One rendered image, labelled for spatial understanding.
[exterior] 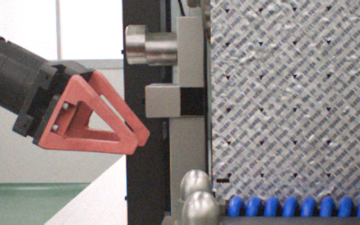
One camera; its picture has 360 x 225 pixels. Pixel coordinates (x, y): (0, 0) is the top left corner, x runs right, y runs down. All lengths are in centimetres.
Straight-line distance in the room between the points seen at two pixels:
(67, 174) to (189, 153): 575
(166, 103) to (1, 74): 17
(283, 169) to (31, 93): 23
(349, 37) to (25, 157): 597
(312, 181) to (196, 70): 16
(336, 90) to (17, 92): 28
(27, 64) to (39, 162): 588
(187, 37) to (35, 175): 586
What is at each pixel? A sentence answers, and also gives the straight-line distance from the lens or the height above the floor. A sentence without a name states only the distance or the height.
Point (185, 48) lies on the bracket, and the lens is 76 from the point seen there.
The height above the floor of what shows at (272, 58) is 116.
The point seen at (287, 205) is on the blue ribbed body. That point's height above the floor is 104.
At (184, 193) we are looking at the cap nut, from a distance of 62.
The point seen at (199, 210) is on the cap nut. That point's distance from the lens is 52.
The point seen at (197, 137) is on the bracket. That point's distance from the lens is 77.
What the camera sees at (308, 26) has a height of 119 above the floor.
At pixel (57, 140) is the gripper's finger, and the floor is 110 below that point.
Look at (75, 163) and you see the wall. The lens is 649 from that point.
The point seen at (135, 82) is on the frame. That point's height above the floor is 113.
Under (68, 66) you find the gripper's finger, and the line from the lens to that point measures 68.
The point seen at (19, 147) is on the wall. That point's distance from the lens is 659.
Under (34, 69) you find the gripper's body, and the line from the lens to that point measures 68.
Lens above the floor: 117
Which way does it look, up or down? 5 degrees down
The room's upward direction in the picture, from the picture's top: 1 degrees counter-clockwise
